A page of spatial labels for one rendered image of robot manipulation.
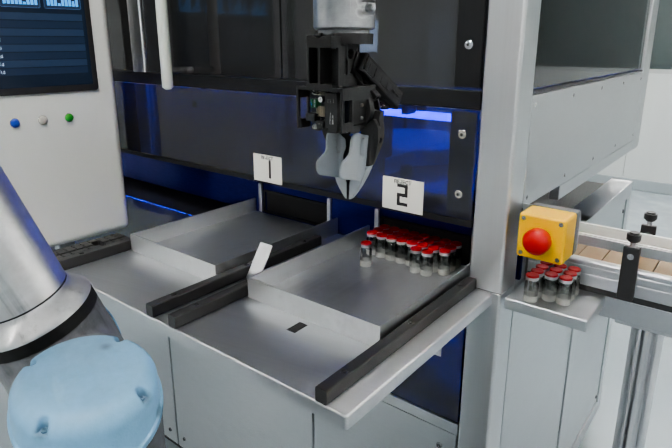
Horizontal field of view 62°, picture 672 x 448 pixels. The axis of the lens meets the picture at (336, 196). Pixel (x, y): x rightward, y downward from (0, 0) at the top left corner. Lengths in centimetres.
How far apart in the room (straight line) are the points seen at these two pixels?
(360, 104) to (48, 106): 92
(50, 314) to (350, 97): 39
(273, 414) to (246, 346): 69
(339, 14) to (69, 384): 46
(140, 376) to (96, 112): 106
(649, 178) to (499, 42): 476
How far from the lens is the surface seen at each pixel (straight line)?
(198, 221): 127
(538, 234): 87
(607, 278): 102
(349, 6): 67
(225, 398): 161
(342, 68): 68
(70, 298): 61
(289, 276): 99
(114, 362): 54
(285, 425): 147
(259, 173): 123
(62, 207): 150
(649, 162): 558
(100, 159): 152
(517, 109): 89
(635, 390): 113
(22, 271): 59
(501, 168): 91
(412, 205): 99
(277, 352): 78
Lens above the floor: 129
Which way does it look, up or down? 16 degrees down
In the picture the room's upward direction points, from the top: straight up
